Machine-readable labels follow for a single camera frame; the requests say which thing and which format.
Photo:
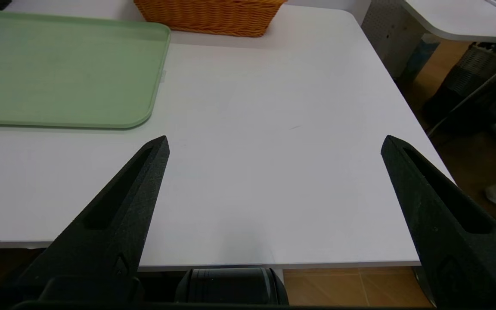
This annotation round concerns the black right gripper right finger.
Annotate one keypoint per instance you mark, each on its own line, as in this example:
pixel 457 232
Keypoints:
pixel 459 241

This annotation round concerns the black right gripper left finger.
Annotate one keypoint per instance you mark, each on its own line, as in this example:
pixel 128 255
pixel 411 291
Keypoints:
pixel 101 241

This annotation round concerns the orange wicker basket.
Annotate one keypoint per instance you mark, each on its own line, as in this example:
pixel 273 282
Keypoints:
pixel 213 17

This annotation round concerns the black mesh waste bin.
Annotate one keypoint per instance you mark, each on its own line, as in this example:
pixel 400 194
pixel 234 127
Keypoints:
pixel 472 82

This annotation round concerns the light green plastic tray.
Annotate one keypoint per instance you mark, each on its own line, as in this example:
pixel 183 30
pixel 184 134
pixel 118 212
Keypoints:
pixel 58 73

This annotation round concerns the white side table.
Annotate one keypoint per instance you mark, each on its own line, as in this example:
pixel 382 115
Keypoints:
pixel 454 19

